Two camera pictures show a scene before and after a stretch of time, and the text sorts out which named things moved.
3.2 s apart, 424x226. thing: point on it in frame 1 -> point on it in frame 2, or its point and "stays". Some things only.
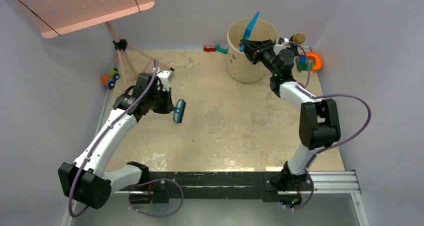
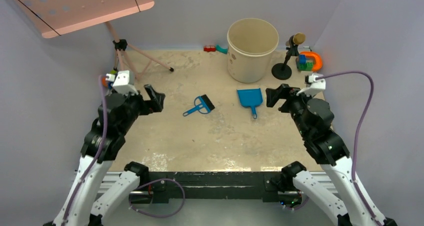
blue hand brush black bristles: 179,110 -> 202,104
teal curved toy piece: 223,50 stays
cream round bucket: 240,68 stays
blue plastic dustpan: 247,31 -> 251,98
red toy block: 209,48 stays
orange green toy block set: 315,59 stays
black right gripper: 254,50 -> 272,95
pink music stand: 55,11 stays
